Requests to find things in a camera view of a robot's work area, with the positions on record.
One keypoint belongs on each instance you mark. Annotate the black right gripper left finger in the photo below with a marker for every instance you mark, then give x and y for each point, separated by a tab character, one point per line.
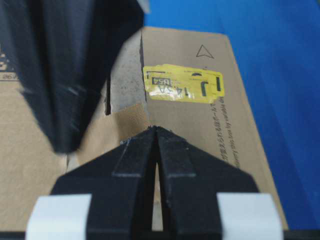
108	198

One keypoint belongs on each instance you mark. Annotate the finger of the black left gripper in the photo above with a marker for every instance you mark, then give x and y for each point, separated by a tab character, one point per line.
63	51

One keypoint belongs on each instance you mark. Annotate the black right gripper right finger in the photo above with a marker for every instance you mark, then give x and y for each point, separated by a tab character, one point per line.
205	198

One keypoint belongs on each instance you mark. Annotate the brown cardboard box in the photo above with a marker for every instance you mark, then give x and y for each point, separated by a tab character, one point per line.
225	129

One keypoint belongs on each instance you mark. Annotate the yellow sticker label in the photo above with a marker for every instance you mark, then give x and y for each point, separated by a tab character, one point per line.
167	82

